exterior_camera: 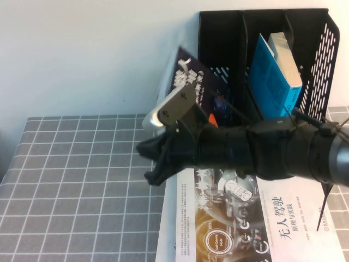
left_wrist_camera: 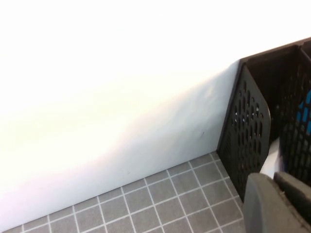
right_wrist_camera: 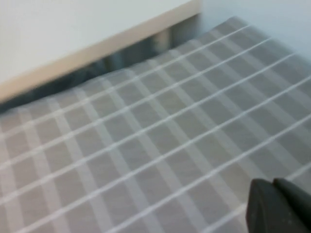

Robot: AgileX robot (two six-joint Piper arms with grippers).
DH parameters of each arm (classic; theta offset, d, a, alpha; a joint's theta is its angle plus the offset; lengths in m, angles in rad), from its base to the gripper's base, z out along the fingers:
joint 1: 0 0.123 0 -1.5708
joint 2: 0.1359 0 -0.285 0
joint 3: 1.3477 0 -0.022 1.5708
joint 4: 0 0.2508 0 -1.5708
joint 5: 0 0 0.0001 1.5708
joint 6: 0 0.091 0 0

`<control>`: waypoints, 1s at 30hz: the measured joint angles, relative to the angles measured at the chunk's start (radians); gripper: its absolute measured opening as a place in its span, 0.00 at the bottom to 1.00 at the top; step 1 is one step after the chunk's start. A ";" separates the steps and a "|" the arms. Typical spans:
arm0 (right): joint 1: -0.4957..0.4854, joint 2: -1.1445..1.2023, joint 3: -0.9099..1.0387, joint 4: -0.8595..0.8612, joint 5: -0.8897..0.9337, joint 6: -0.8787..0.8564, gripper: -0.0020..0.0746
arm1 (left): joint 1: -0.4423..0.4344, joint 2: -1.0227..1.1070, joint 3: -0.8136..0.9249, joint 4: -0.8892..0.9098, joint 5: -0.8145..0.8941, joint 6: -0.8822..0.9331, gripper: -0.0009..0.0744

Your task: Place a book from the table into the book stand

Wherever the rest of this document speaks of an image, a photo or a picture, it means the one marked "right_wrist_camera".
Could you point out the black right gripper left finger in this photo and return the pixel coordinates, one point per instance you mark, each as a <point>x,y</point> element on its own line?
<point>264,211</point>

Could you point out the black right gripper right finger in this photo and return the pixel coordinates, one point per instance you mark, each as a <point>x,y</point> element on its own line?
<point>296,194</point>

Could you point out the grey white-checked tablecloth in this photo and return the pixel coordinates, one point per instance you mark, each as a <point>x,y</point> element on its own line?
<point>145,145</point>

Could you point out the white desk beige edge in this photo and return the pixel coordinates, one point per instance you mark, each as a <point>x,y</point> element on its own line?
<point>73,29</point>

